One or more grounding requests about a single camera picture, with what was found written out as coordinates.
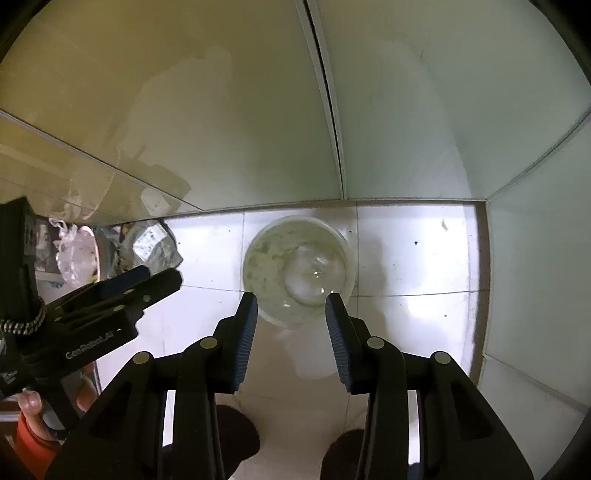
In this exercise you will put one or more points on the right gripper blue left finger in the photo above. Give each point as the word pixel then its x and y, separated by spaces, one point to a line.
pixel 158 417

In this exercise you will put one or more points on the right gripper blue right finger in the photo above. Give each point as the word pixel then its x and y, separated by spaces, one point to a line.
pixel 461 437

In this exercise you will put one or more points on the pink trash bin with bag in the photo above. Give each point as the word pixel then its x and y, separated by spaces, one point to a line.
pixel 76 254

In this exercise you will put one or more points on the person's left hand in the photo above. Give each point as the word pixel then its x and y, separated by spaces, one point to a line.
pixel 32 406

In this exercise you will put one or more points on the grey bag on floor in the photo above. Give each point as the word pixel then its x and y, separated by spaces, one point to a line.
pixel 123 247

